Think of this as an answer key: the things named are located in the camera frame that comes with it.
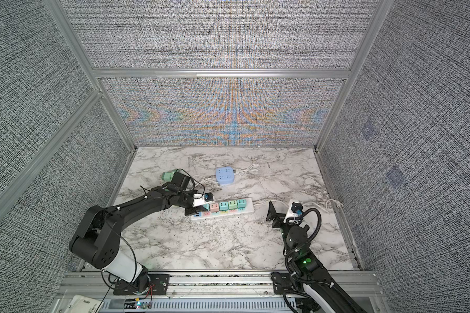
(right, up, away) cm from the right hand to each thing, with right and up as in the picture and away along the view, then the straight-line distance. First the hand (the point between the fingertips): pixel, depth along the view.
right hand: (282, 199), depth 79 cm
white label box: (-73, -36, -9) cm, 82 cm away
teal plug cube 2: (-24, -5, +9) cm, 26 cm away
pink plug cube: (-28, -5, +7) cm, 29 cm away
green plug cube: (-55, +8, +25) cm, 61 cm away
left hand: (-31, -3, +10) cm, 33 cm away
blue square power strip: (-24, +9, +24) cm, 35 cm away
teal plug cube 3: (-16, -3, +9) cm, 19 cm away
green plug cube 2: (-20, -4, +9) cm, 22 cm away
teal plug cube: (-31, -4, +7) cm, 32 cm away
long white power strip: (-31, -9, +10) cm, 34 cm away
